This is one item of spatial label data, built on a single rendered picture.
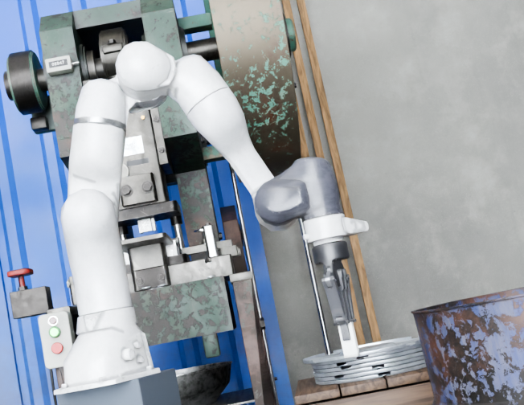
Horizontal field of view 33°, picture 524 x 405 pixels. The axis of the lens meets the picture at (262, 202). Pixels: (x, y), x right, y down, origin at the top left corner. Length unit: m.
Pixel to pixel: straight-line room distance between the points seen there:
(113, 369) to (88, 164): 0.42
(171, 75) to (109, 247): 0.38
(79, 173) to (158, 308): 0.61
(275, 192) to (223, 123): 0.18
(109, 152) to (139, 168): 0.72
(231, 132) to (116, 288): 0.40
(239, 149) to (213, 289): 0.55
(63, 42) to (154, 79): 0.84
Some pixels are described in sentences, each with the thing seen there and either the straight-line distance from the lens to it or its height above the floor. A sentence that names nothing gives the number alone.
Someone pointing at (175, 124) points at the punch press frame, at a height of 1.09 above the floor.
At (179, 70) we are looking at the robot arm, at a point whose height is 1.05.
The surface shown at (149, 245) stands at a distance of 2.45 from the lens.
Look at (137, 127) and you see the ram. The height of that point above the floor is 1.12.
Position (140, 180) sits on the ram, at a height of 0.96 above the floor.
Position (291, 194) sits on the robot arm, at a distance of 1.83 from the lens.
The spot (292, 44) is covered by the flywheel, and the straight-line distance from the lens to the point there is 2.71.
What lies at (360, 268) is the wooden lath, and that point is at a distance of 3.55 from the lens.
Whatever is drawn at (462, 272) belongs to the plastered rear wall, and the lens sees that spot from 3.88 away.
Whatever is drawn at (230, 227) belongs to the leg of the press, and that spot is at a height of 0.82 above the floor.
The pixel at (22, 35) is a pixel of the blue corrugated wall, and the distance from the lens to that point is 4.04.
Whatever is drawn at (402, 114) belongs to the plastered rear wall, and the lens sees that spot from 3.92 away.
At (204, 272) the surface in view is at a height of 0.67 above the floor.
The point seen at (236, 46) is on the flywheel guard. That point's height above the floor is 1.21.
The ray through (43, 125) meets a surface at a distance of 2.80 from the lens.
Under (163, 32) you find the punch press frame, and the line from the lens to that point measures 2.62.
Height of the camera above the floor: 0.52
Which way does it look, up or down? 7 degrees up
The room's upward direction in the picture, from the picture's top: 11 degrees counter-clockwise
